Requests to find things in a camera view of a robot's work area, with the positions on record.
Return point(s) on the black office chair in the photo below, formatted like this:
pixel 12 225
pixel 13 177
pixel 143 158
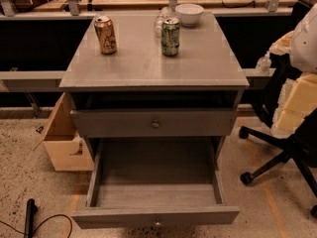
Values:
pixel 300 146

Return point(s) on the grey drawer cabinet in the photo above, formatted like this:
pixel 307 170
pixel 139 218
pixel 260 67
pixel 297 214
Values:
pixel 205 74

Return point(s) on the orange soda can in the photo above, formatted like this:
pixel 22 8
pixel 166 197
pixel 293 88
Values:
pixel 105 32

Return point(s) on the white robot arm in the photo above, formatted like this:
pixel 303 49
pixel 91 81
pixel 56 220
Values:
pixel 303 45

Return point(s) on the green soda can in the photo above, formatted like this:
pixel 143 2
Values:
pixel 170 30

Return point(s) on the white bowl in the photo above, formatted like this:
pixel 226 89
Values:
pixel 189 14

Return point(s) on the open grey middle drawer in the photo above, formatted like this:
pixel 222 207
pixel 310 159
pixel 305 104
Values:
pixel 155 182

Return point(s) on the black cylinder on floor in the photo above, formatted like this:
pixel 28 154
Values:
pixel 31 210

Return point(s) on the hand sanitizer bottle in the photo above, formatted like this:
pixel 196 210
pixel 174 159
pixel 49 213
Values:
pixel 263 64

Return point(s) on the closed grey top drawer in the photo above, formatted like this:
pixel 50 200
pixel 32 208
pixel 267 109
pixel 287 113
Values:
pixel 153 123

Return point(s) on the cardboard box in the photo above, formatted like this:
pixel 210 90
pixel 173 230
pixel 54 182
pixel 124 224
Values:
pixel 66 149

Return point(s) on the clear plastic bottle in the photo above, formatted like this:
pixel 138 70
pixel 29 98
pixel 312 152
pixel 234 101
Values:
pixel 164 13

